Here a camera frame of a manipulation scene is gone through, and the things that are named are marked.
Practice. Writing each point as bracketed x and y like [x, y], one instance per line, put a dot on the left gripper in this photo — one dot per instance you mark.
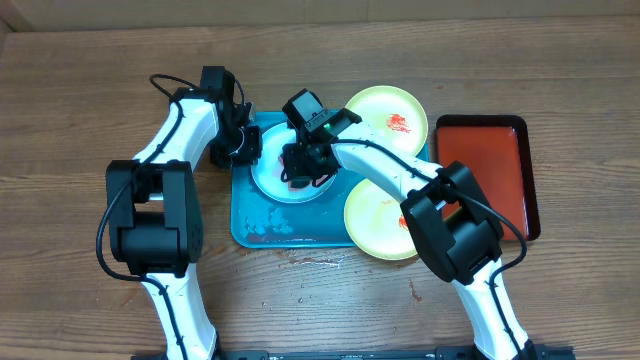
[251, 157]

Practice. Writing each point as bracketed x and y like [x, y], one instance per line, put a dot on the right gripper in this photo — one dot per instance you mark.
[303, 175]

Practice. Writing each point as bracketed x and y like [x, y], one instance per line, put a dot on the light blue plate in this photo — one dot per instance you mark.
[267, 171]

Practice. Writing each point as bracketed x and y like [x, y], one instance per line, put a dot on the yellow-green plate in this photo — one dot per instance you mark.
[374, 222]
[395, 114]

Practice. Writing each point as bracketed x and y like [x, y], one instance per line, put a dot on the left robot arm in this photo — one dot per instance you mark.
[152, 230]

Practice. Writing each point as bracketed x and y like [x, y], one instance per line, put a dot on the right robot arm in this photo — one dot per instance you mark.
[455, 231]

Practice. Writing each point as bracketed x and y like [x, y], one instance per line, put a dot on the teal plastic tray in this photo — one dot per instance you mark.
[258, 221]

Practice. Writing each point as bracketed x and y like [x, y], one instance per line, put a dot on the red and black tray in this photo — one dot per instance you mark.
[496, 149]

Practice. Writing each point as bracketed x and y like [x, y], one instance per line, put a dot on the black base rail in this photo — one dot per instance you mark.
[441, 353]

